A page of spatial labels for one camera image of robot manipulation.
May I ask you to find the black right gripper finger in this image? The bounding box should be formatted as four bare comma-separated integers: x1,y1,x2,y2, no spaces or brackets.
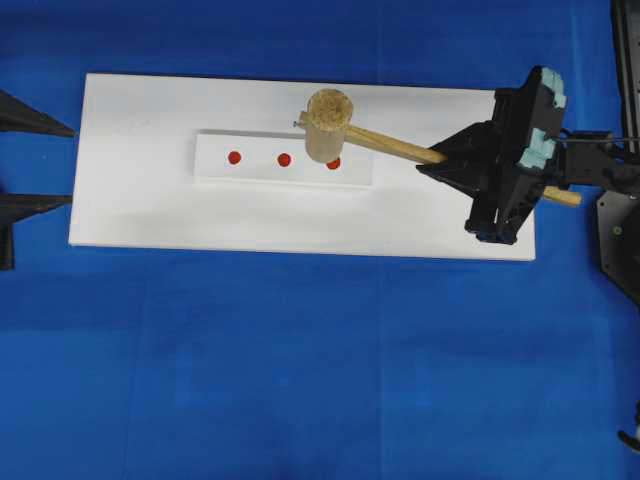
415,160,499,200
431,120,500,163

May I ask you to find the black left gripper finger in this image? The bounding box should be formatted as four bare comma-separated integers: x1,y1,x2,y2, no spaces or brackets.
1,194,73,225
0,91,75,138

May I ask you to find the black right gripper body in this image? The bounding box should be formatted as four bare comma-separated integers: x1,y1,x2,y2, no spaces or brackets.
465,88,541,245

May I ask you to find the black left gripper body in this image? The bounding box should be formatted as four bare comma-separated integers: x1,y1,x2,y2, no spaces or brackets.
0,224,15,271

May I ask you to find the wooden mallet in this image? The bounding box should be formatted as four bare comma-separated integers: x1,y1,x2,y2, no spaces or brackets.
292,88,583,206

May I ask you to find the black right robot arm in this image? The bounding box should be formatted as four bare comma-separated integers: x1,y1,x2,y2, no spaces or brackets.
417,89,639,245

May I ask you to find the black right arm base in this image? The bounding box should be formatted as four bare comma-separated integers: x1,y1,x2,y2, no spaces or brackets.
596,191,639,305

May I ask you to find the middle red dot mark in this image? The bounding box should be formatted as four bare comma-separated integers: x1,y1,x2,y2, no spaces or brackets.
277,153,291,167

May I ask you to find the white foam board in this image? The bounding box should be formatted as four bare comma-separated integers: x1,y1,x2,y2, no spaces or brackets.
69,73,536,261

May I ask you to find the blue table cloth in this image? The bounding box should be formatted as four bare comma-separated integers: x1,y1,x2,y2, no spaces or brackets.
1,1,639,479

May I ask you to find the white paper strip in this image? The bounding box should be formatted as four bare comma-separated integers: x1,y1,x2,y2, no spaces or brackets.
193,130,374,188

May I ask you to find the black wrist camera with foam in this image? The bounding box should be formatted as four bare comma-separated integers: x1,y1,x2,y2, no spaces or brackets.
501,66,567,205

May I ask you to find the black camera cable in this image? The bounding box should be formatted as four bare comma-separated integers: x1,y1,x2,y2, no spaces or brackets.
547,130,640,147

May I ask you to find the black frame rail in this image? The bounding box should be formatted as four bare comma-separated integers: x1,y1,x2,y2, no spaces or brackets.
611,0,639,153

